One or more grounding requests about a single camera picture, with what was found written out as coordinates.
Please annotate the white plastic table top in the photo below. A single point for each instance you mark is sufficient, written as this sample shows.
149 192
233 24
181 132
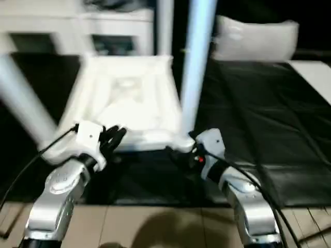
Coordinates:
129 103

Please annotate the white plastic table leg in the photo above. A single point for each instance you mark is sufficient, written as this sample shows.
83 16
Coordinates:
164 28
23 98
196 64

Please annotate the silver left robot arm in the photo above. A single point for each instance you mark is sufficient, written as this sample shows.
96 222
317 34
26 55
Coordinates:
59 191

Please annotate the black work mat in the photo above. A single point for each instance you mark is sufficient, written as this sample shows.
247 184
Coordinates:
258 116

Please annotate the white cabinet with glass doors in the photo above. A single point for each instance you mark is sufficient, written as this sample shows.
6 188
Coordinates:
77 23

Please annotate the black box with gold label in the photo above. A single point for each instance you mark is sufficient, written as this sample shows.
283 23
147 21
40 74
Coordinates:
178 25

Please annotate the grey printed cushion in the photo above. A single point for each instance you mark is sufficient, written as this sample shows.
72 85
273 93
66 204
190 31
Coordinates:
258 38

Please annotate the flat white board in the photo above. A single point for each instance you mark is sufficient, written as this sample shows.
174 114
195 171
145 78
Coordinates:
315 77

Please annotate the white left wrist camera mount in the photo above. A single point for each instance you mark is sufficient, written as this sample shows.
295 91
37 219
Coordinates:
88 139

